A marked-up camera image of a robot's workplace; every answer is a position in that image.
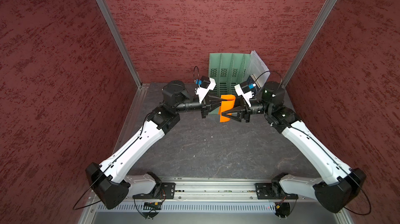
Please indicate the green file organizer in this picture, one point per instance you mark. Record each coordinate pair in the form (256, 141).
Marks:
(228, 70)

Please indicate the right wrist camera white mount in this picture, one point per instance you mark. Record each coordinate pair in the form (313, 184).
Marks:
(247, 89)

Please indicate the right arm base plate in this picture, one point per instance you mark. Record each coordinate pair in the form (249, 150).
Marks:
(264, 191)

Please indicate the right aluminium frame post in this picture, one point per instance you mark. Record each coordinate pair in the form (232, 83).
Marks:
(312, 34)

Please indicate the front aluminium rail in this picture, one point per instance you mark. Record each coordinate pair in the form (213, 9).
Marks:
(215, 189)

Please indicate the orange square paper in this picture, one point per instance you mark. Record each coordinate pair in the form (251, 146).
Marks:
(227, 104)

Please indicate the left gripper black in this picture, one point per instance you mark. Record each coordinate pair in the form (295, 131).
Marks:
(205, 105)

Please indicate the right base circuit board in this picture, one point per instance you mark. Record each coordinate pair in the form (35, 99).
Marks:
(282, 210)

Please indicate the white paper sheets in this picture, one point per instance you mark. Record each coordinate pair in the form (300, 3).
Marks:
(256, 66)

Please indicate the aluminium frame post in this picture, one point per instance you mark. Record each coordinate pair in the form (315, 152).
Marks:
(107, 15)
(312, 34)

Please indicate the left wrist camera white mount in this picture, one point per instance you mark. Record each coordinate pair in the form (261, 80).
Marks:
(204, 85)

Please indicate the base circuit board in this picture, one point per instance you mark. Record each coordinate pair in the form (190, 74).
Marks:
(282, 210)
(152, 206)

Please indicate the left base circuit board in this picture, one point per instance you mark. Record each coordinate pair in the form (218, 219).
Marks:
(152, 206)

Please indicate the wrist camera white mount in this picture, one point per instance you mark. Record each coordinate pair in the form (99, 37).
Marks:
(204, 85)
(247, 89)

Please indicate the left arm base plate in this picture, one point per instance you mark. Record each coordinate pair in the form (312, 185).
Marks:
(161, 191)

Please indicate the left aluminium frame post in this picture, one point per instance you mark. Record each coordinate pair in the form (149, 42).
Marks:
(107, 15)

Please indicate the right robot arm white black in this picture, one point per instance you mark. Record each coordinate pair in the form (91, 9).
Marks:
(337, 183)

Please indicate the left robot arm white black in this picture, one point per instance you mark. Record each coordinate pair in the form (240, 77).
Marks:
(156, 125)

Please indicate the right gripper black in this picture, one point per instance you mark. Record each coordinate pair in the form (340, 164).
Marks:
(244, 109)

